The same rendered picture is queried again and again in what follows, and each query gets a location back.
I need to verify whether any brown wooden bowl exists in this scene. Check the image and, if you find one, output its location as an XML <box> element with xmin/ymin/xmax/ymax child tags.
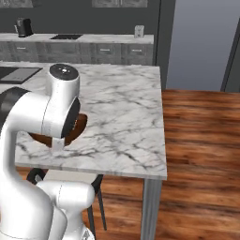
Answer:
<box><xmin>28</xmin><ymin>112</ymin><xmax>89</xmax><ymax>148</ymax></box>

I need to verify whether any grey counter leg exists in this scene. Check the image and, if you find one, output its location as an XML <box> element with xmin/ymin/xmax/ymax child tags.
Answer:
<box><xmin>140</xmin><ymin>178</ymin><xmax>164</xmax><ymax>240</ymax></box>

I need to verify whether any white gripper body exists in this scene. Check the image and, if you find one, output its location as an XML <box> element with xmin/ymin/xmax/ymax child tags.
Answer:
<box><xmin>51</xmin><ymin>136</ymin><xmax>66</xmax><ymax>154</ymax></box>

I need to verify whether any black hob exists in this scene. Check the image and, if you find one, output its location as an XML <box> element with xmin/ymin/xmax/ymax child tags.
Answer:
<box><xmin>0</xmin><ymin>66</ymin><xmax>43</xmax><ymax>85</ymax></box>

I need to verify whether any grey base cupboard run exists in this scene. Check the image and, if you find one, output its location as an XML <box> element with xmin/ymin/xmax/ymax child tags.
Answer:
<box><xmin>0</xmin><ymin>32</ymin><xmax>155</xmax><ymax>67</ymax></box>

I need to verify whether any black stool with pale seat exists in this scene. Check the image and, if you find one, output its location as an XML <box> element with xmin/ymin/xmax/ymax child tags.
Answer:
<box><xmin>26</xmin><ymin>168</ymin><xmax>108</xmax><ymax>240</ymax></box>

